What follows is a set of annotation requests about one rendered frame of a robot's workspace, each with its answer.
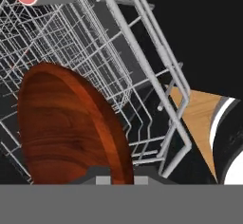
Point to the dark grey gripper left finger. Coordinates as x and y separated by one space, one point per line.
95 174

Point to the brown wooden bowl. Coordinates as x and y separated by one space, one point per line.
66 126

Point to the black dishwasher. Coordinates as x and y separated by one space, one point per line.
205 28

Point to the black and white round object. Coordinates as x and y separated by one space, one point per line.
229 133

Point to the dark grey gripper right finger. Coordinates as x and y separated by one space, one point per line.
148 174

